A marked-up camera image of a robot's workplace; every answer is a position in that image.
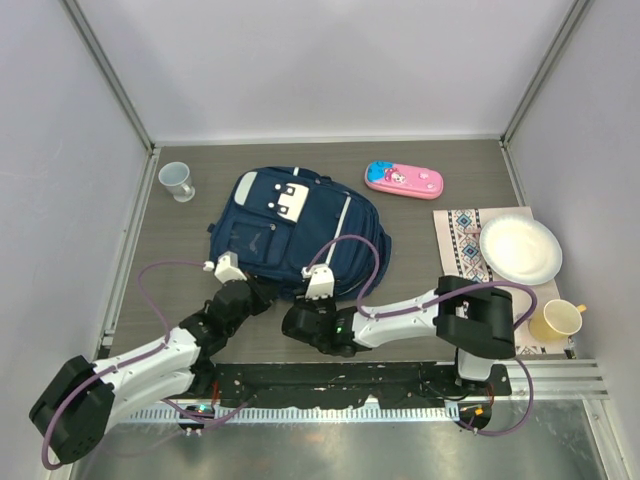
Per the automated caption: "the cream yellow mug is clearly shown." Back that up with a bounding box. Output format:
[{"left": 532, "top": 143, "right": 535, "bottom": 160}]
[{"left": 528, "top": 299, "right": 587, "bottom": 343}]

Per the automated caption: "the light blue footed cup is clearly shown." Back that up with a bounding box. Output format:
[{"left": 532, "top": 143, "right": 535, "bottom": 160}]
[{"left": 158, "top": 162, "right": 196, "bottom": 203}]

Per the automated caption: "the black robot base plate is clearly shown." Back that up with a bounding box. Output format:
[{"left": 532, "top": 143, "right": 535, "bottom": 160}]
[{"left": 155, "top": 362, "right": 514, "bottom": 409}]

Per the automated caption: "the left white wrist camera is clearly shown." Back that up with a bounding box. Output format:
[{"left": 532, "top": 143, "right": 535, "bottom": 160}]
[{"left": 202, "top": 251, "right": 247, "bottom": 284}]

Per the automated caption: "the white shallow bowl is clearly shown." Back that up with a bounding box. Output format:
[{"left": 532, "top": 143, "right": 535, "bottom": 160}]
[{"left": 479, "top": 214, "right": 563, "bottom": 286}]

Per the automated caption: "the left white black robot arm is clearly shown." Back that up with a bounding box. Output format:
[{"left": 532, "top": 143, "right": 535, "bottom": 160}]
[{"left": 29, "top": 277, "right": 277, "bottom": 470}]

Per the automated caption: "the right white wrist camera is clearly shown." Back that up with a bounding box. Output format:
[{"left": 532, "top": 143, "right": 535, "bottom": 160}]
[{"left": 301, "top": 263, "right": 335, "bottom": 300}]

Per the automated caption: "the white slotted cable duct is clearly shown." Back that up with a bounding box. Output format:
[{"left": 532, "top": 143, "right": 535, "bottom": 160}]
[{"left": 119, "top": 401, "right": 459, "bottom": 427}]

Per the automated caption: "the navy blue student backpack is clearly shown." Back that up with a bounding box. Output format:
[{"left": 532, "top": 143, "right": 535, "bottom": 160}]
[{"left": 208, "top": 167, "right": 392, "bottom": 301}]

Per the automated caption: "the pink cartoon pencil case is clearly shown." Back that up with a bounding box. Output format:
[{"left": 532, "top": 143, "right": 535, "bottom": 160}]
[{"left": 364, "top": 161, "right": 444, "bottom": 200}]

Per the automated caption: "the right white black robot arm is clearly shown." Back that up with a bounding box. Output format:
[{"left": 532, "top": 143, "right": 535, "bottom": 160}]
[{"left": 282, "top": 276, "right": 516, "bottom": 395}]

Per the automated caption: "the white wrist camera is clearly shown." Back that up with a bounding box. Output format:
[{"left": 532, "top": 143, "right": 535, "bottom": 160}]
[
  {"left": 301, "top": 263, "right": 335, "bottom": 300},
  {"left": 202, "top": 251, "right": 247, "bottom": 284}
]

